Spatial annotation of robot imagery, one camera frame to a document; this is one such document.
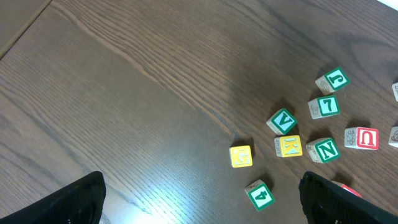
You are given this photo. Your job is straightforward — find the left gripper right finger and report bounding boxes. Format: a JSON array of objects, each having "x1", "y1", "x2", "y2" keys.
[{"x1": 298, "y1": 171, "x2": 397, "y2": 224}]

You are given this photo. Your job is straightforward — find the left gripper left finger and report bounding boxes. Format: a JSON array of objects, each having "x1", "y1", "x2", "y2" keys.
[{"x1": 1, "y1": 171, "x2": 106, "y2": 224}]

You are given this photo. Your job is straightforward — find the green 4 block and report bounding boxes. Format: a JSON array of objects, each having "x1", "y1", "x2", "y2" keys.
[{"x1": 244, "y1": 180, "x2": 275, "y2": 211}]

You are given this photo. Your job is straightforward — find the yellow G block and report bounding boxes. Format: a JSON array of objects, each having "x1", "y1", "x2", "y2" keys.
[{"x1": 229, "y1": 145, "x2": 252, "y2": 168}]

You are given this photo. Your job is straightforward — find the red E block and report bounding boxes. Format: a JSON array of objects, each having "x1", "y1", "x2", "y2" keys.
[{"x1": 332, "y1": 180, "x2": 362, "y2": 198}]

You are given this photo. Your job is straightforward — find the green N block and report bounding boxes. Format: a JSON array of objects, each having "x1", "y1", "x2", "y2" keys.
[{"x1": 306, "y1": 138, "x2": 341, "y2": 164}]

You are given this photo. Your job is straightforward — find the yellow K block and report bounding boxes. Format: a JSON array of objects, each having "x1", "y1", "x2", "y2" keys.
[{"x1": 274, "y1": 135, "x2": 303, "y2": 157}]

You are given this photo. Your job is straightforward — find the red U block left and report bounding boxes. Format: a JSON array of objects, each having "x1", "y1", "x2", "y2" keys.
[{"x1": 344, "y1": 127, "x2": 379, "y2": 151}]

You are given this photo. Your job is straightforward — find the green V block left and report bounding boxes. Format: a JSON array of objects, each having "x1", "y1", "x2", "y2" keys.
[{"x1": 266, "y1": 108, "x2": 297, "y2": 135}]

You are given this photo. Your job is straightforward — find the red A block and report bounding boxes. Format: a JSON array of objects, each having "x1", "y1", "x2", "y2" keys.
[{"x1": 388, "y1": 126, "x2": 398, "y2": 147}]

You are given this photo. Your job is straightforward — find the green 7 block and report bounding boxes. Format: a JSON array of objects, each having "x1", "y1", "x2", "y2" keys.
[{"x1": 308, "y1": 95, "x2": 340, "y2": 119}]

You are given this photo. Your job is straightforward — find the green J block left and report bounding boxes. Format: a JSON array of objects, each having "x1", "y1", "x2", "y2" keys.
[{"x1": 315, "y1": 67, "x2": 351, "y2": 95}]

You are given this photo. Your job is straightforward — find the blue P block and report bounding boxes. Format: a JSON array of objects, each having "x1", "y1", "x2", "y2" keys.
[{"x1": 392, "y1": 83, "x2": 398, "y2": 101}]

